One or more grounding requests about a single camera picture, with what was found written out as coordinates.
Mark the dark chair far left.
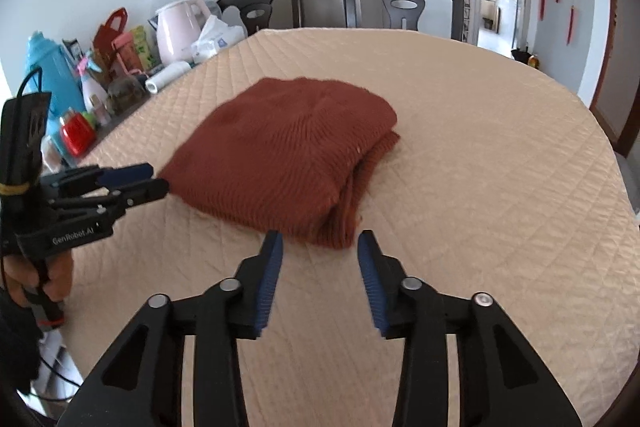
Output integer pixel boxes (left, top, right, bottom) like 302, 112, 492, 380
217, 0, 305, 36

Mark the glass jar with contents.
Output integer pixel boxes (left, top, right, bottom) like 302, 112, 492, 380
107, 75, 145, 115

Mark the blue thermos jug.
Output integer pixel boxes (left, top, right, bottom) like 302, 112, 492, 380
25, 31, 85, 133

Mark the red small container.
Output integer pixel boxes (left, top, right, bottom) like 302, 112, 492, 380
60, 109, 96, 158

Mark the brown wooden door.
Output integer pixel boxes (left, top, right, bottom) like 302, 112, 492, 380
590, 0, 639, 157

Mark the left hand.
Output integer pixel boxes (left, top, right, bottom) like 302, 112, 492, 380
0, 250, 75, 308

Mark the rust red knit sweater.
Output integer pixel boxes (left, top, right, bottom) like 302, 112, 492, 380
160, 78, 399, 249

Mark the white pink spray bottle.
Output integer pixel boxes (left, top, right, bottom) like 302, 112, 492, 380
77, 50, 111, 127

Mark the white cylinder roll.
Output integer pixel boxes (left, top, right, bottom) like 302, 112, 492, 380
145, 61, 191, 94

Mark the red gift bag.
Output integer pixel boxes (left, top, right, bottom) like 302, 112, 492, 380
92, 6, 132, 76

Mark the pink electric kettle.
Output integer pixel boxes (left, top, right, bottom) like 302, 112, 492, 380
155, 0, 212, 66

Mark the white tissue pack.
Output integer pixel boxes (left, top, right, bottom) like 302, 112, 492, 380
191, 15, 246, 64

